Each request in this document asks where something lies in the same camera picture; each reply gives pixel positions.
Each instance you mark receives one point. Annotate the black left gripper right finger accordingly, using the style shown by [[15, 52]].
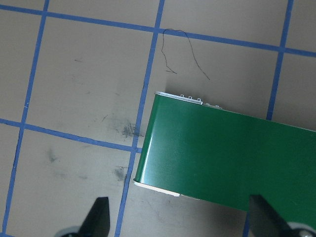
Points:
[[264, 221]]

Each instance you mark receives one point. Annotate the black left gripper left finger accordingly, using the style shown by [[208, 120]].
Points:
[[96, 223]]

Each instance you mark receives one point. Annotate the green conveyor belt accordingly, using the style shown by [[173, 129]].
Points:
[[211, 154]]

